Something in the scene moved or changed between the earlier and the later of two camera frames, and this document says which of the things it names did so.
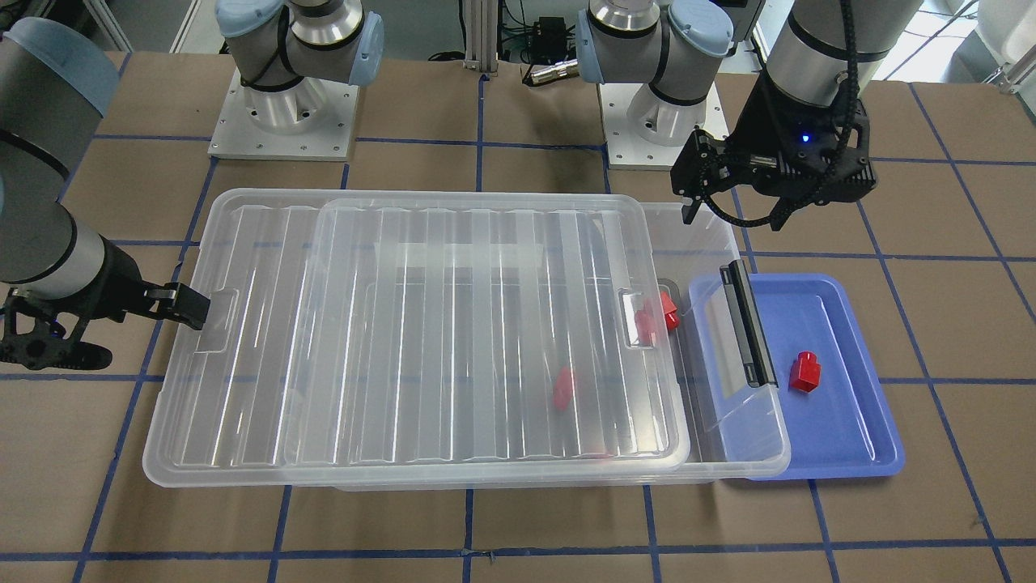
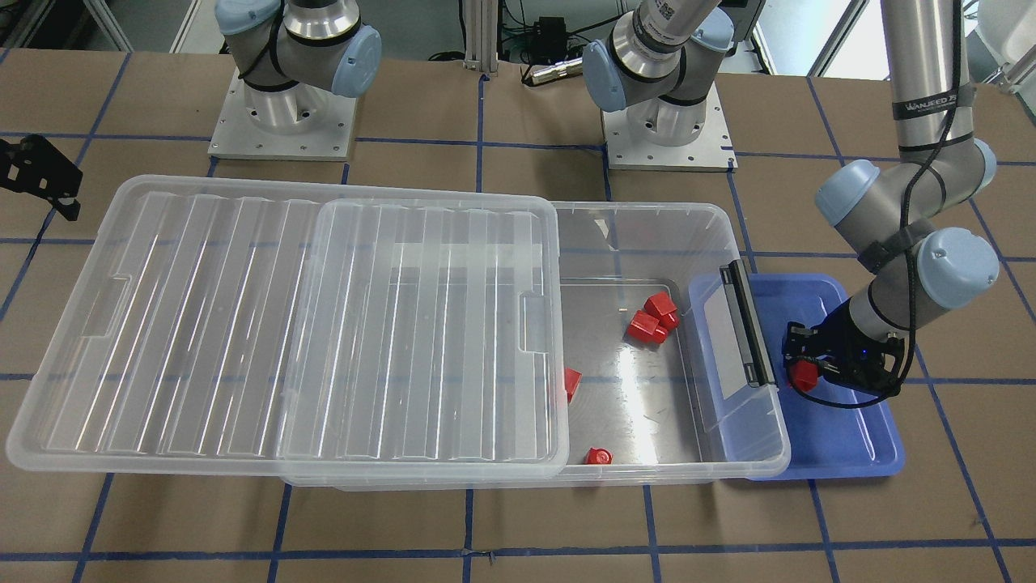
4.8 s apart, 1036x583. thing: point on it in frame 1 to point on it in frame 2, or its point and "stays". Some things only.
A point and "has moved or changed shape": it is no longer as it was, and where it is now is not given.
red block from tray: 806,372 stays
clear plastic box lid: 389,327 has moved or changed shape
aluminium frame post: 481,33 stays
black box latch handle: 748,325 stays
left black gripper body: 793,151 to 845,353
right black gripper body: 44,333 to 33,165
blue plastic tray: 827,419 stays
